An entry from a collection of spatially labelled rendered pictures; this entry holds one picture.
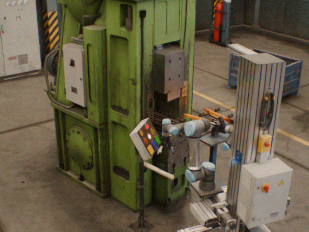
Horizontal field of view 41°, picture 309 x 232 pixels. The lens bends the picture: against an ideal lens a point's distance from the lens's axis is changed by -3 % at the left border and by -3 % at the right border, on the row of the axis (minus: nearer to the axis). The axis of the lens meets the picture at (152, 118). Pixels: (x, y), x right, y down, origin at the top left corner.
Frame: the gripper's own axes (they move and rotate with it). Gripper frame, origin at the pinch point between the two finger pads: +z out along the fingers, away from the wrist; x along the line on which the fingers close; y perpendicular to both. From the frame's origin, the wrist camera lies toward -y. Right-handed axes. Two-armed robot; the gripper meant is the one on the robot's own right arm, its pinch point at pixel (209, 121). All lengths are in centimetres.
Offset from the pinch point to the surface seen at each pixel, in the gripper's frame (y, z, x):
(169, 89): -28, 41, -14
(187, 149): 48, 37, 11
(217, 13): 15, 435, 629
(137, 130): -8, 26, -75
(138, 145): 5, 23, -77
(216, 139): 39, 17, 38
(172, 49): -65, 47, -2
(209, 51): 100, 402, 550
